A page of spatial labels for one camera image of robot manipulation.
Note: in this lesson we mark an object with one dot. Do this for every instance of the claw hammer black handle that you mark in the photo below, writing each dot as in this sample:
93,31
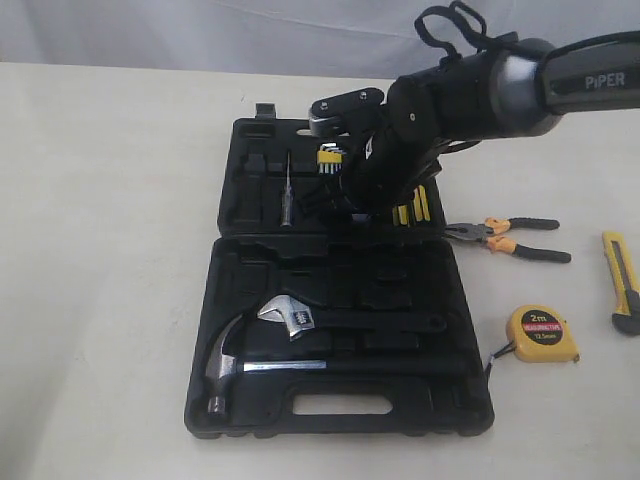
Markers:
222,367

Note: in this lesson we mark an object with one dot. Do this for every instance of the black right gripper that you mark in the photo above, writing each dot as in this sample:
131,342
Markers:
379,177

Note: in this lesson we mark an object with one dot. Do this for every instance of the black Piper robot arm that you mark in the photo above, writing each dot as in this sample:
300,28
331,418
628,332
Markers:
510,88

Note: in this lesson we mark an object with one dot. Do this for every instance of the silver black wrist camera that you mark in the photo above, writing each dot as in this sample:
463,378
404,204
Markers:
352,112

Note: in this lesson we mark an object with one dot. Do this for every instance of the yellow measuring tape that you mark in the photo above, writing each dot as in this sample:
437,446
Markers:
536,334

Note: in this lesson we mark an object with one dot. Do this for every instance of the middle yellow black screwdriver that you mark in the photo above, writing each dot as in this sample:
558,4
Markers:
400,215

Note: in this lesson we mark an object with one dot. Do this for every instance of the yellow black screwdriver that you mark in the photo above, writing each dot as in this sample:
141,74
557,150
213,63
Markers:
420,205
400,215

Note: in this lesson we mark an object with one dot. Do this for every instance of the yellow utility knife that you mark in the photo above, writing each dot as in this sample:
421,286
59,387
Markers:
625,317

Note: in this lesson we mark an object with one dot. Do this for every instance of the black plastic tool case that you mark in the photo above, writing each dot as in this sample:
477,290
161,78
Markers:
329,264

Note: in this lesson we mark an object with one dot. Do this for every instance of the adjustable wrench black handle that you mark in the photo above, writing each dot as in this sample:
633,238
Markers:
299,318

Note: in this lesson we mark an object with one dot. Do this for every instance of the yellow hex key set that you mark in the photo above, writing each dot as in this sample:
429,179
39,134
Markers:
329,158

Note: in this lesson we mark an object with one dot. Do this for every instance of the right yellow black screwdriver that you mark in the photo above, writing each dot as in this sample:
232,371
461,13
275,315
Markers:
420,205

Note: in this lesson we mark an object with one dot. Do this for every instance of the grey voltage tester screwdriver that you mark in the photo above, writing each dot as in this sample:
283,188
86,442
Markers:
287,196

